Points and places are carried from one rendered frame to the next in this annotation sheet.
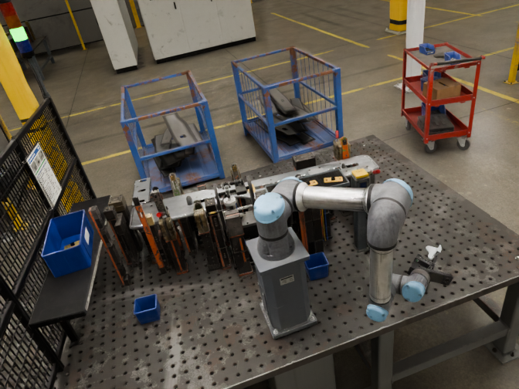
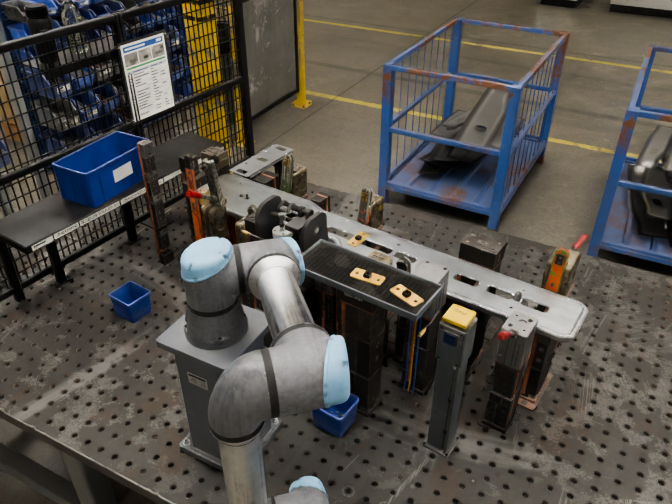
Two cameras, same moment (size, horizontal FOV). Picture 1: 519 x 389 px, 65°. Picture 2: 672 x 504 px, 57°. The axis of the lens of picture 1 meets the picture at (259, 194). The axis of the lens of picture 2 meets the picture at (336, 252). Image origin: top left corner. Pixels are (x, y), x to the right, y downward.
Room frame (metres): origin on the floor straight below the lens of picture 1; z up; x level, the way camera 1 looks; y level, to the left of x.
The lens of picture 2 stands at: (0.56, -0.97, 2.11)
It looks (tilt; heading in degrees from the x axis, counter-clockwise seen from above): 35 degrees down; 40
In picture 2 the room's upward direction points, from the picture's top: straight up
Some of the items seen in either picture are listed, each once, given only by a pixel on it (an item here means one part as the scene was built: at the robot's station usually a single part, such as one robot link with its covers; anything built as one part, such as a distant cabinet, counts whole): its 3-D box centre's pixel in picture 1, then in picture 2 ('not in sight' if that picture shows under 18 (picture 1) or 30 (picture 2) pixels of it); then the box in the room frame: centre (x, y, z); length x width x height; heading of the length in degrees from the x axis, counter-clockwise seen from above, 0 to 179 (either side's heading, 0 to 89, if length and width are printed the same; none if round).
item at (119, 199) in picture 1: (126, 224); (219, 191); (1.95, 0.79, 0.88); 0.08 x 0.08 x 0.36; 5
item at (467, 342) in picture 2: (361, 213); (448, 386); (1.60, -0.48, 0.92); 0.08 x 0.08 x 0.44; 5
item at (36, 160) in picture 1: (43, 176); (147, 77); (1.89, 1.06, 1.30); 0.23 x 0.02 x 0.31; 5
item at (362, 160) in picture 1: (254, 187); (364, 241); (1.90, 0.02, 1.00); 1.38 x 0.22 x 0.02; 95
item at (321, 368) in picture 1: (296, 363); not in sight; (1.25, -0.03, 0.33); 0.31 x 0.31 x 0.66; 12
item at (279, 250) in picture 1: (274, 238); (214, 312); (1.25, -0.03, 1.15); 0.15 x 0.15 x 0.10
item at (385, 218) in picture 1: (381, 265); (241, 459); (1.01, -0.37, 1.14); 0.12 x 0.11 x 0.49; 55
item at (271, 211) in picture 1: (271, 214); (211, 272); (1.25, -0.03, 1.27); 0.13 x 0.12 x 0.14; 145
